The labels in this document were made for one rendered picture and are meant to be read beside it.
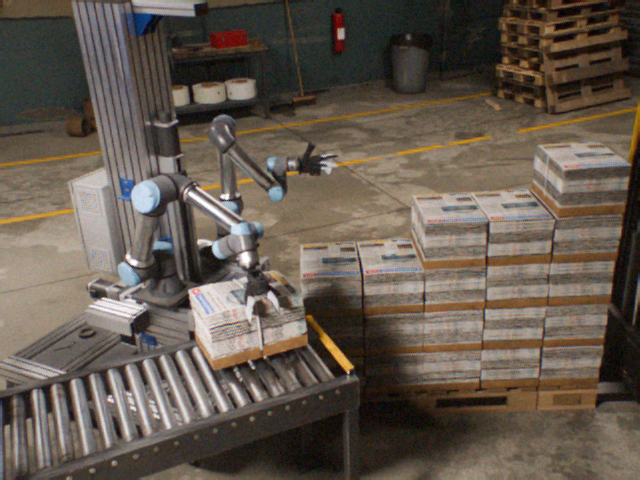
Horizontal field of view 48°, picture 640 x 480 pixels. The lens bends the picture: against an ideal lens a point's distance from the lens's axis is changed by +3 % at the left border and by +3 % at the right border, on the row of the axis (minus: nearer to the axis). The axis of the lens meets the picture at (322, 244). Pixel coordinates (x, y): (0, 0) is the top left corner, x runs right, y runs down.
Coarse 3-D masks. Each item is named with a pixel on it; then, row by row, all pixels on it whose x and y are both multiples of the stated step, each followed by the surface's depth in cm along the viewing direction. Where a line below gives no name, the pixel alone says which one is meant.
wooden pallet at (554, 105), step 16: (624, 32) 891; (544, 48) 852; (560, 48) 851; (576, 48) 877; (592, 48) 888; (544, 64) 857; (560, 64) 869; (608, 64) 885; (624, 64) 896; (544, 80) 862; (560, 80) 855; (576, 80) 866; (592, 80) 893; (608, 80) 904; (576, 96) 885; (592, 96) 889; (608, 96) 890; (624, 96) 901
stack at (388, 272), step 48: (384, 240) 357; (336, 288) 327; (384, 288) 329; (432, 288) 330; (480, 288) 331; (528, 288) 332; (336, 336) 338; (384, 336) 339; (432, 336) 341; (480, 336) 342; (528, 336) 342; (384, 384) 351
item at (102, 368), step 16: (144, 352) 278; (160, 352) 277; (176, 352) 278; (96, 368) 269; (160, 368) 278; (176, 368) 281; (32, 384) 262; (48, 384) 262; (64, 384) 264; (128, 384) 275; (144, 384) 277; (48, 400) 264
